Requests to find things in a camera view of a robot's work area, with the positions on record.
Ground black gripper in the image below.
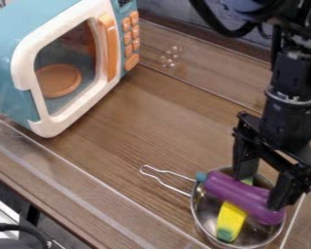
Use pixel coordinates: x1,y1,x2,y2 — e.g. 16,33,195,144
232,90,311,211

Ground purple toy eggplant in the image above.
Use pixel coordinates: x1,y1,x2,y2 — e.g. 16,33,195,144
196,170,286,226

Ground silver pot with wire handle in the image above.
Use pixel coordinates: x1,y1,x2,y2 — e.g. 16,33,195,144
140,164,287,249

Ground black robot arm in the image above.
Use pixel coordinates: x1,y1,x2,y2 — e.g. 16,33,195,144
223,0,311,210

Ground yellow toy vegetable piece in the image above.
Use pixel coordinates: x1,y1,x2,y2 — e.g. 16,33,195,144
216,201,247,243

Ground clear acrylic front barrier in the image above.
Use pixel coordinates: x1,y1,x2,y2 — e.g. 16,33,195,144
0,119,210,249

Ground blue toy microwave oven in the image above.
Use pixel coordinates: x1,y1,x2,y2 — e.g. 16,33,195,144
0,0,142,138

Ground black cable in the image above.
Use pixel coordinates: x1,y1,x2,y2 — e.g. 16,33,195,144
188,0,267,39

